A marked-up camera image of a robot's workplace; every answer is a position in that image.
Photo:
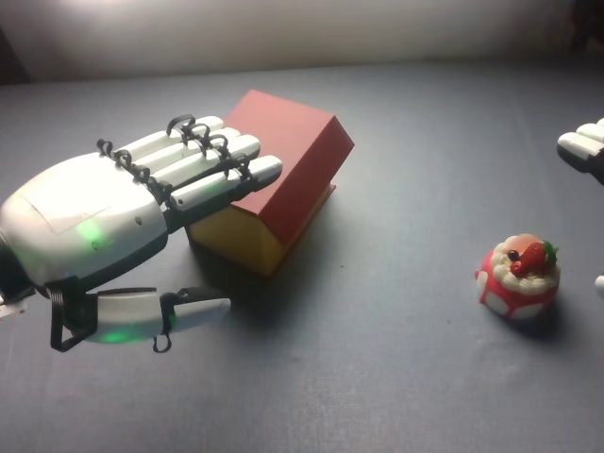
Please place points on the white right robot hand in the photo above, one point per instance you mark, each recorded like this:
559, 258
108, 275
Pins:
587, 141

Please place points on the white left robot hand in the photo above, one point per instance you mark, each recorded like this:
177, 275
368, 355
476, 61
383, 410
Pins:
80, 207

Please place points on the toy strawberry cake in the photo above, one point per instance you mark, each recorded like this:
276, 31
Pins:
519, 283

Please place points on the red-lidded yellow box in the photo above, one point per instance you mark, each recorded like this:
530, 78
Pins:
292, 156

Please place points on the white backdrop board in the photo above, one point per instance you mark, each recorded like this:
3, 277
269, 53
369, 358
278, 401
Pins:
283, 33

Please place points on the grey table cloth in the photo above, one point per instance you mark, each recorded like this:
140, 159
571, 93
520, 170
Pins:
330, 377

